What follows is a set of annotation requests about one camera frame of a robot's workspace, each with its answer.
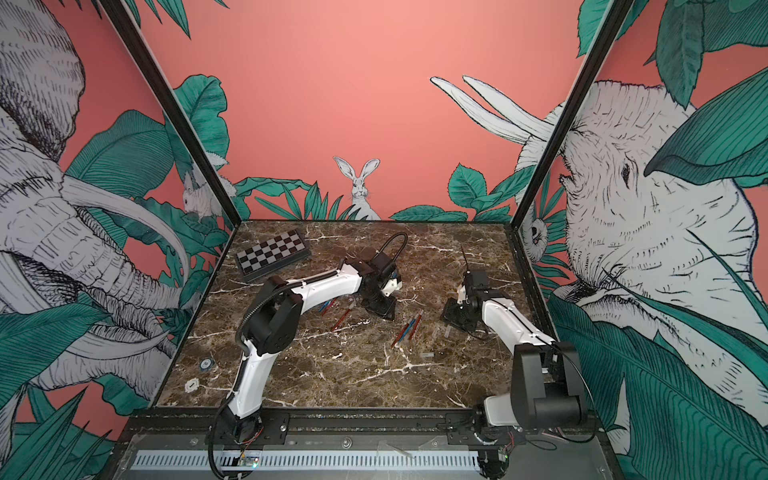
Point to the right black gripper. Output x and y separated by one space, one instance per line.
451 315

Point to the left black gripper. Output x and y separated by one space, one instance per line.
388 312

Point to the red knife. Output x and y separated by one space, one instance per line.
327 309
414 326
342 319
394 343

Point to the blue knife bottom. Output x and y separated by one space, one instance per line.
408 330

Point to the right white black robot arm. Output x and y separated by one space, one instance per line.
547 389

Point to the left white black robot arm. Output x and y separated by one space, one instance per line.
271 322

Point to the black white checkerboard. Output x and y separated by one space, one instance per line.
272 255

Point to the white round table grommet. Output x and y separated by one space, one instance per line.
191 385

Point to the white perforated cable duct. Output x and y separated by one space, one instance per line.
305 460

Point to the black front rail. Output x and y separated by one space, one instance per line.
274 426

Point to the right black frame post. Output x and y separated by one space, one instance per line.
614 17

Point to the black frame post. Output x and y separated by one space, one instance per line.
614 17
130 35

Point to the left black frame post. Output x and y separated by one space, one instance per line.
130 35

